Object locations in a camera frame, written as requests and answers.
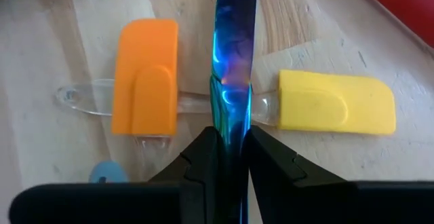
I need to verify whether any iridescent blue knife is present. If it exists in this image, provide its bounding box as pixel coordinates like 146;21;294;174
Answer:
209;0;259;224

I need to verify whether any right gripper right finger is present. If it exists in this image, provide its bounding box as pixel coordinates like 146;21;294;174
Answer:
248;125;347;224

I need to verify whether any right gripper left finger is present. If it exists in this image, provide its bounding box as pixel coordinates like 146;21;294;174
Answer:
149;126;223;224

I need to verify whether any yellow silicone spatula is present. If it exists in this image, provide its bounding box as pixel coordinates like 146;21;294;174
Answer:
56;69;397;136

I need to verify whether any red silicone spoon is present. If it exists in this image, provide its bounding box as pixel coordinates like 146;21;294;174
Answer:
352;0;434;48

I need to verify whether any orange silicone spatula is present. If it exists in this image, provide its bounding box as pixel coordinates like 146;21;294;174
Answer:
111;18;180;174

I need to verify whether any blue silicone spoon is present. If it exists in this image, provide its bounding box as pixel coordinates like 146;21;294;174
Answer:
88;160;130;184

